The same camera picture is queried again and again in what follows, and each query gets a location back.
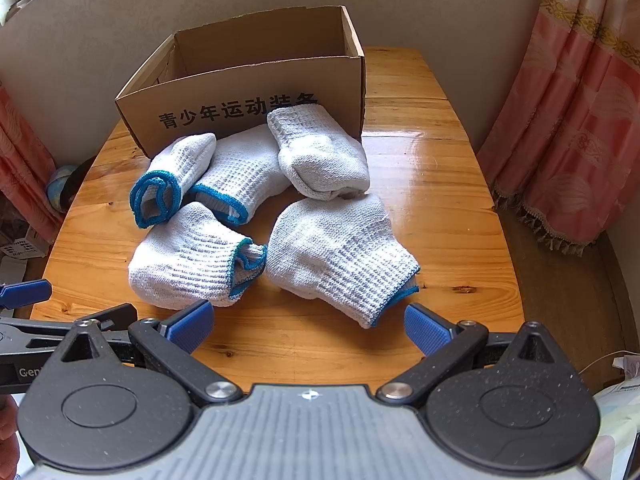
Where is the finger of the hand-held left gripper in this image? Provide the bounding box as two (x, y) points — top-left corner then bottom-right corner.
(0, 304), (138, 361)
(0, 280), (53, 312)

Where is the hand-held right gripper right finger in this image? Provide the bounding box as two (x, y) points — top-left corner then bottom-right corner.
(376, 302), (571, 406)

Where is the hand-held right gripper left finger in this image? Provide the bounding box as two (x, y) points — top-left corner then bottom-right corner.
(61, 299), (243, 403)

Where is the white knit glove blue cuff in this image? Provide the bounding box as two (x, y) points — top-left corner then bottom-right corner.
(266, 105), (371, 200)
(266, 195), (420, 329)
(190, 125), (286, 226)
(128, 202), (268, 309)
(131, 132), (217, 228)

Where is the brown cardboard box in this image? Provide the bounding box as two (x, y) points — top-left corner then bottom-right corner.
(115, 6), (366, 161)

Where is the white plastic basket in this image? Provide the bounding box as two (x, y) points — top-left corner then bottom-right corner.
(0, 227), (51, 261)

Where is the pale blue ball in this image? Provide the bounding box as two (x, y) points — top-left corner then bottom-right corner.
(46, 164), (81, 213)

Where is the pink patterned curtain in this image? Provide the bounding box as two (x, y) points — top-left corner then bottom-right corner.
(477, 0), (640, 257)
(0, 82), (66, 246)

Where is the white paper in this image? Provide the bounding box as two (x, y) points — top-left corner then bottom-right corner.
(612, 355), (640, 396)

